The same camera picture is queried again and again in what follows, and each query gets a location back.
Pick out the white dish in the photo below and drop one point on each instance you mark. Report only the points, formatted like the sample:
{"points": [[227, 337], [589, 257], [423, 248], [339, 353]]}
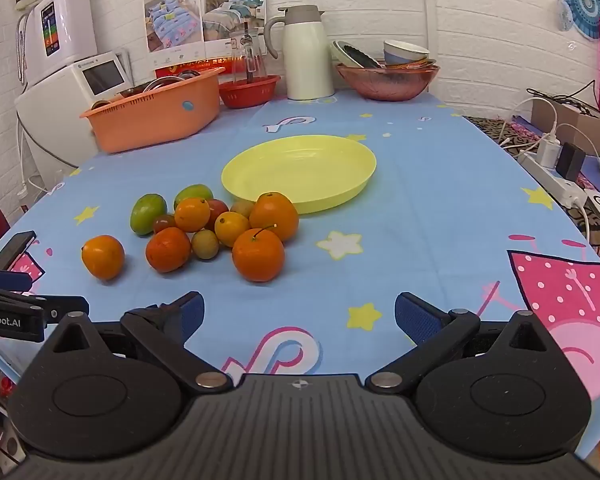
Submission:
{"points": [[355, 55]]}

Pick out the small orange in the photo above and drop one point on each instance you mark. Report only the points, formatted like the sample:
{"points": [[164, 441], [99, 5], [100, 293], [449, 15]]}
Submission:
{"points": [[231, 229]]}

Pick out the orange plastic basket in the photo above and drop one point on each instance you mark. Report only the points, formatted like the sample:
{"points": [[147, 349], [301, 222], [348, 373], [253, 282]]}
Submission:
{"points": [[155, 120]]}

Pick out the orange rimmed bowl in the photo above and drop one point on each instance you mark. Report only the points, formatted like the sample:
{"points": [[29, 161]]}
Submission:
{"points": [[420, 65]]}

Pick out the wall poster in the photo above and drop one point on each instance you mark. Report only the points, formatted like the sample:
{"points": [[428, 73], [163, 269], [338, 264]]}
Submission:
{"points": [[180, 15]]}

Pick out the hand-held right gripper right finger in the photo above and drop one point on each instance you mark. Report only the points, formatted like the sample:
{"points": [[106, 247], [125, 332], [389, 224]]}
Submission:
{"points": [[414, 317]]}

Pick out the steel bowl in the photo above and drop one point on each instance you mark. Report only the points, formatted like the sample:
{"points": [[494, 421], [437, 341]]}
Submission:
{"points": [[165, 84]]}

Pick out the white power strip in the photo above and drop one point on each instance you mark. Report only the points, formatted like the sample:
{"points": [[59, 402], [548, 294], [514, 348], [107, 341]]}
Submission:
{"points": [[560, 187]]}

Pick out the white thermos jug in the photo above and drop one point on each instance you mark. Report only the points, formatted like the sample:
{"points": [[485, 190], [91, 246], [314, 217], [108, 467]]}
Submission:
{"points": [[307, 55]]}

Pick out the cardboard box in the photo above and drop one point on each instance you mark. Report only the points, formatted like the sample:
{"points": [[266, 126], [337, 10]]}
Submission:
{"points": [[580, 127]]}

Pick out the green apple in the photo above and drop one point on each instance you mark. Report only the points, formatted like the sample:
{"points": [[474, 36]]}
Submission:
{"points": [[147, 214]]}

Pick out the black power adapter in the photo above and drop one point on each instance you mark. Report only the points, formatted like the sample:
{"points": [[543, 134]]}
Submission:
{"points": [[570, 161]]}

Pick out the red apple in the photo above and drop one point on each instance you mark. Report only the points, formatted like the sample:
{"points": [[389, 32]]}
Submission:
{"points": [[163, 223]]}

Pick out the clear glass jar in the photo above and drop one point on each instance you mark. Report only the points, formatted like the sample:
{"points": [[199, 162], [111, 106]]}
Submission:
{"points": [[259, 57]]}

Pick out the white water purifier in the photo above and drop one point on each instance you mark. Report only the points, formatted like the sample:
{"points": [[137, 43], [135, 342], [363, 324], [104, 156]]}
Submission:
{"points": [[72, 20]]}

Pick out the brown rimmed bowl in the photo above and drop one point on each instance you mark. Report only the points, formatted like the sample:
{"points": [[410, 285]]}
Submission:
{"points": [[101, 104]]}

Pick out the large orange with stem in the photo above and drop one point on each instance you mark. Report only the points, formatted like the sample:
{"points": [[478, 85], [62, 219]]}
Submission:
{"points": [[258, 256]]}

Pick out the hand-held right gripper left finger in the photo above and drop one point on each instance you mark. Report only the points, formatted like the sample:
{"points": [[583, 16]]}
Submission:
{"points": [[192, 312]]}

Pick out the small red plum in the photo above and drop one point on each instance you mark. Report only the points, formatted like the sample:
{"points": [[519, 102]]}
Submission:
{"points": [[218, 208]]}

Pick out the pink glass bowl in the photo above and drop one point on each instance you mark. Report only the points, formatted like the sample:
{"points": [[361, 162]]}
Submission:
{"points": [[385, 85]]}

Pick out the printed blue tablecloth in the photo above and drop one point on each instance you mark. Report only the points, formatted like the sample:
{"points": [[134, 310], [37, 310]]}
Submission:
{"points": [[430, 185]]}

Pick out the white wall pipe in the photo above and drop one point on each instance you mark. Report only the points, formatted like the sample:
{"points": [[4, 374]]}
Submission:
{"points": [[425, 20]]}

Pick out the blue and white bowl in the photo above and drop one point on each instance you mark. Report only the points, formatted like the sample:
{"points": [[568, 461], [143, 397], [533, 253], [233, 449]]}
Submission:
{"points": [[406, 51]]}

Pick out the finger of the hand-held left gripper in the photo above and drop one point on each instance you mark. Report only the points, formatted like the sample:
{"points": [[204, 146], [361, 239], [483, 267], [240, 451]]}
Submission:
{"points": [[5, 280], [62, 309]]}

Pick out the yellow plastic plate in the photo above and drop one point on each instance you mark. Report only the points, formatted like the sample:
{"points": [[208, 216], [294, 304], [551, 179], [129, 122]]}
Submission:
{"points": [[300, 170]]}

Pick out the white appliance with screen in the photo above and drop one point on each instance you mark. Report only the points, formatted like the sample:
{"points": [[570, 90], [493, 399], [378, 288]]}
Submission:
{"points": [[55, 105]]}

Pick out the green mango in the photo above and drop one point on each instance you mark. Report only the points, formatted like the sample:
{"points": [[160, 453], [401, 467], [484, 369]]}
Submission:
{"points": [[194, 193]]}

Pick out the white charger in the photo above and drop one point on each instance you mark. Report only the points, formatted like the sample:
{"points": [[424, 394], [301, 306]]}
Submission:
{"points": [[548, 151]]}

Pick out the red plastic bowl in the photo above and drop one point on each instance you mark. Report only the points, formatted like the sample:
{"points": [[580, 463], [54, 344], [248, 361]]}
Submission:
{"points": [[250, 92]]}

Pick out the small brownish green fruit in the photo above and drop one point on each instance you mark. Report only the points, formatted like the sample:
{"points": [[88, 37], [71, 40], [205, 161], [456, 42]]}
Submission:
{"points": [[242, 206], [205, 244]]}

